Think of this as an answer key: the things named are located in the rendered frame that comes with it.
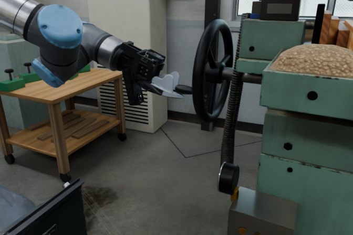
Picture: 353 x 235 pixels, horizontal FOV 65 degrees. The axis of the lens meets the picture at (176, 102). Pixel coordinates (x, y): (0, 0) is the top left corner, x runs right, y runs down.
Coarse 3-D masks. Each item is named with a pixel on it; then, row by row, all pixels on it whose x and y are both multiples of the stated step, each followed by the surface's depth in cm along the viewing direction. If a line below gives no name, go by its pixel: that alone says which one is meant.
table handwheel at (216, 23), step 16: (208, 32) 68; (224, 32) 79; (208, 48) 67; (224, 48) 87; (208, 64) 77; (224, 64) 78; (192, 80) 67; (208, 80) 78; (224, 80) 90; (256, 80) 73; (192, 96) 69; (224, 96) 88; (208, 112) 79
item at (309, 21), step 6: (318, 6) 59; (324, 6) 59; (318, 12) 59; (300, 18) 65; (306, 18) 64; (312, 18) 64; (318, 18) 60; (306, 24) 64; (312, 24) 63; (318, 24) 60; (318, 30) 60; (318, 36) 61; (312, 42) 62; (318, 42) 61
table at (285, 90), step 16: (240, 64) 66; (256, 64) 64; (272, 80) 43; (288, 80) 42; (304, 80) 41; (320, 80) 40; (336, 80) 39; (352, 80) 38; (272, 96) 44; (288, 96) 43; (304, 96) 42; (320, 96) 41; (336, 96) 40; (352, 96) 39; (304, 112) 42; (320, 112) 41; (336, 112) 40; (352, 112) 39
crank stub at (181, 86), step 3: (180, 84) 72; (177, 87) 72; (180, 87) 71; (183, 87) 71; (186, 87) 71; (189, 87) 71; (177, 90) 72; (180, 90) 71; (183, 90) 71; (186, 90) 71; (189, 90) 70; (180, 93) 72; (183, 93) 72; (186, 93) 71; (189, 93) 71
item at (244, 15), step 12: (240, 24) 70; (240, 36) 70; (240, 72) 73; (240, 84) 78; (240, 96) 79; (228, 108) 76; (228, 120) 77; (228, 132) 78; (228, 144) 78; (228, 156) 76
